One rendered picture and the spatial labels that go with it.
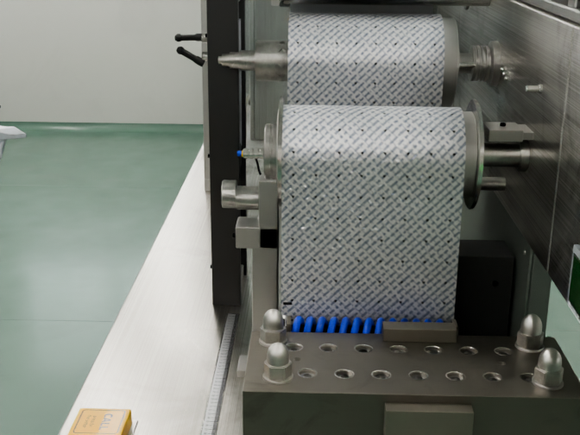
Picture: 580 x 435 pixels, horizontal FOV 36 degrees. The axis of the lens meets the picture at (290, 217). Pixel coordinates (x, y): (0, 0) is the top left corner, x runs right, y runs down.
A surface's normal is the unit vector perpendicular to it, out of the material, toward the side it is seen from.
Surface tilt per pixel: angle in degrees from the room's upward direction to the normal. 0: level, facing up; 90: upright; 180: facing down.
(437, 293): 90
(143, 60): 90
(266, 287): 90
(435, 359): 0
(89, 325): 0
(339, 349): 0
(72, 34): 90
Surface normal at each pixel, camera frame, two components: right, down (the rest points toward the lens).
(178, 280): 0.01, -0.95
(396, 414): -0.03, 0.32
